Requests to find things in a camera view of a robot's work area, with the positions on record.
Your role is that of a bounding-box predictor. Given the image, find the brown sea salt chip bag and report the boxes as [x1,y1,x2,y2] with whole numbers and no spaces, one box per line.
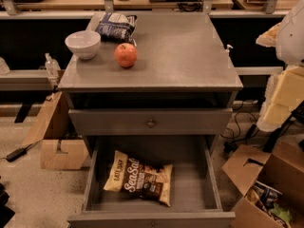
[104,150,173,206]

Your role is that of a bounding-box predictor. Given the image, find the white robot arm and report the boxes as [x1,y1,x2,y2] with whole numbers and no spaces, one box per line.
[256,0,304,132]

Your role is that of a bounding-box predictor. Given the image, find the grey drawer cabinet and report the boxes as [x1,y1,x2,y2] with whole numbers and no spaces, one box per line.
[57,11,244,228]

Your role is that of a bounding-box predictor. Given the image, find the closed grey top drawer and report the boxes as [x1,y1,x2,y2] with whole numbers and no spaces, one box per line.
[69,108,232,136]

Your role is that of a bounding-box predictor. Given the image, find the blue chip bag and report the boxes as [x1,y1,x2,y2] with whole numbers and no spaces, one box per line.
[96,12,138,44]

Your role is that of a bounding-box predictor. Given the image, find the open grey middle drawer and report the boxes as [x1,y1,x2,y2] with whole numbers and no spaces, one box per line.
[67,136,235,228]

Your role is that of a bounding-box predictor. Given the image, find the red apple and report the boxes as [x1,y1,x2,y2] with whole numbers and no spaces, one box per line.
[114,43,138,67]

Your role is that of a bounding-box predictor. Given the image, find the white ceramic bowl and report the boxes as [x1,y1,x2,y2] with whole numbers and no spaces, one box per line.
[65,30,101,59]

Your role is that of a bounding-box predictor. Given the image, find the small white pump bottle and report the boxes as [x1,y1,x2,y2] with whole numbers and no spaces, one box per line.
[225,44,234,55]

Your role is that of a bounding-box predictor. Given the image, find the cardboard box on left floor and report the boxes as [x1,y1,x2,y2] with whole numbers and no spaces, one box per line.
[22,92,90,170]

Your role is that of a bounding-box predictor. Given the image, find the clear plastic bottle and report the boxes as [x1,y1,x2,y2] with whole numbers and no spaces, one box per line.
[45,53,61,78]

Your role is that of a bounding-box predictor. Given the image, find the black power adapter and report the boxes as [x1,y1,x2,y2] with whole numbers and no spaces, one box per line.
[6,148,27,162]

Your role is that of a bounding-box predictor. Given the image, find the open cardboard box with snacks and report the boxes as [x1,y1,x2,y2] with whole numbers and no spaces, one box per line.
[222,141,304,228]

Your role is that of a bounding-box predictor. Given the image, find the wooden workbench in background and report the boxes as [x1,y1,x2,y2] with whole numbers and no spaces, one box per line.
[15,0,265,15]

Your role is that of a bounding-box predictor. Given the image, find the black floor cables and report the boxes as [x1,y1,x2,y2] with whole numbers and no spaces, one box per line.
[220,100,265,154]

